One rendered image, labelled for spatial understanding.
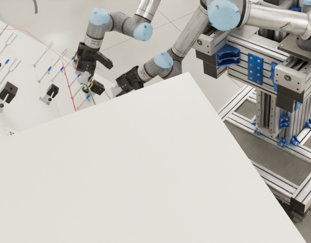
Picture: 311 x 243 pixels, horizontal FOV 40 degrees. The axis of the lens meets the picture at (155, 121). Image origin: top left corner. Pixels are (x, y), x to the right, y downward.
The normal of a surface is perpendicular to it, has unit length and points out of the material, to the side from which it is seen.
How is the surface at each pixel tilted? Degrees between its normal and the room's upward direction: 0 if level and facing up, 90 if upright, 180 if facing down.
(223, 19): 87
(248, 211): 0
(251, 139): 0
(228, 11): 90
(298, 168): 0
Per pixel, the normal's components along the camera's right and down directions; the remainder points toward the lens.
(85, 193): -0.15, -0.68
